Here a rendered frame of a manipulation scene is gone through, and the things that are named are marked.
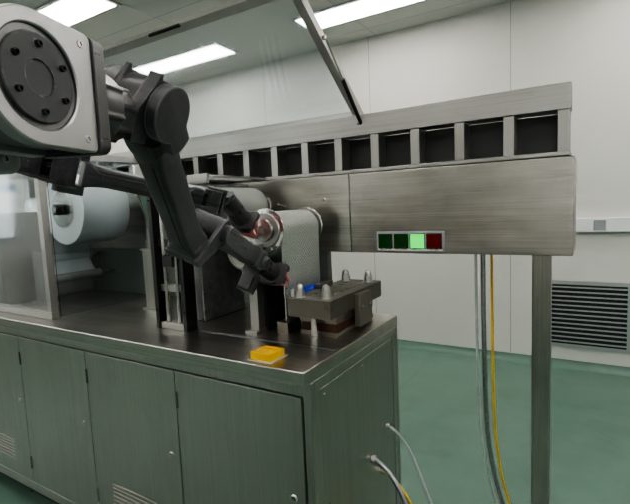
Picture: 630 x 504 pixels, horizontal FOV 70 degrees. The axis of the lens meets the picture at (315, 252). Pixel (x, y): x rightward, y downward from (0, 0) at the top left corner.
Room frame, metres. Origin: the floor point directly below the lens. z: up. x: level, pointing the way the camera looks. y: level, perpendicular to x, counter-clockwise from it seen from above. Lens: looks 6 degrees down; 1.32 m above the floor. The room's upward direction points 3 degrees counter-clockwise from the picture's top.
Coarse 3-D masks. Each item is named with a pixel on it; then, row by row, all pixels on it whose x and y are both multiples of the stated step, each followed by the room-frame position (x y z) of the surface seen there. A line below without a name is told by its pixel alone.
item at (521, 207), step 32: (512, 160) 1.44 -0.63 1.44; (544, 160) 1.39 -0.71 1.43; (288, 192) 1.88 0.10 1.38; (320, 192) 1.80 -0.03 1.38; (352, 192) 1.73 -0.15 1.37; (384, 192) 1.66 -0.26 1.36; (416, 192) 1.60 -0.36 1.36; (448, 192) 1.54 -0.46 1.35; (480, 192) 1.49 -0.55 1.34; (512, 192) 1.44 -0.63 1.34; (544, 192) 1.39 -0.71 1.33; (352, 224) 1.73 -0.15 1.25; (384, 224) 1.66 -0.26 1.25; (416, 224) 1.60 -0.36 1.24; (448, 224) 1.54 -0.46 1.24; (480, 224) 1.49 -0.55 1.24; (512, 224) 1.44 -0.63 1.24; (544, 224) 1.39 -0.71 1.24
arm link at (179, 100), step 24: (168, 96) 0.59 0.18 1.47; (144, 120) 0.59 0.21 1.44; (168, 120) 0.61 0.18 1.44; (168, 144) 0.63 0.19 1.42; (144, 168) 0.69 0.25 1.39; (168, 168) 0.70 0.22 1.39; (168, 192) 0.73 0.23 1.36; (168, 216) 0.78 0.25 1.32; (192, 216) 0.83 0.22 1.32; (216, 216) 0.96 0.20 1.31; (168, 240) 0.87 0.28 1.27; (192, 240) 0.86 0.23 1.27; (216, 240) 0.93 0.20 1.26; (192, 264) 0.90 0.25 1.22
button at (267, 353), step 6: (258, 348) 1.27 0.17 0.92; (264, 348) 1.26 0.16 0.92; (270, 348) 1.26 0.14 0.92; (276, 348) 1.26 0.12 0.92; (282, 348) 1.26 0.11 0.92; (252, 354) 1.24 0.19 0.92; (258, 354) 1.23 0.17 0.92; (264, 354) 1.22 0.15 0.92; (270, 354) 1.21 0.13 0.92; (276, 354) 1.23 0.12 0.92; (282, 354) 1.26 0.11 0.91; (264, 360) 1.22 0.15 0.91; (270, 360) 1.21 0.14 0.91
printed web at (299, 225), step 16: (240, 192) 1.73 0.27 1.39; (256, 192) 1.82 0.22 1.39; (256, 208) 1.78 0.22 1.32; (288, 224) 1.55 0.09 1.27; (304, 224) 1.63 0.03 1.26; (288, 240) 1.54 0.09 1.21; (304, 240) 1.63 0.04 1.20; (224, 256) 1.82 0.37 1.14; (272, 256) 1.66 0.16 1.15; (208, 272) 1.74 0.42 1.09; (224, 272) 1.81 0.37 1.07; (240, 272) 1.90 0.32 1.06; (208, 288) 1.73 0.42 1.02; (224, 288) 1.81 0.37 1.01; (208, 304) 1.73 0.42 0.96; (224, 304) 1.80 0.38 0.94; (240, 304) 1.89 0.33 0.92
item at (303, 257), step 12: (312, 240) 1.67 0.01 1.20; (288, 252) 1.54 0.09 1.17; (300, 252) 1.60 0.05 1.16; (312, 252) 1.67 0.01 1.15; (288, 264) 1.53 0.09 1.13; (300, 264) 1.60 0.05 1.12; (312, 264) 1.67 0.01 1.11; (288, 276) 1.53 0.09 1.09; (300, 276) 1.59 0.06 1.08; (312, 276) 1.66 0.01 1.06; (288, 288) 1.53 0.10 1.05
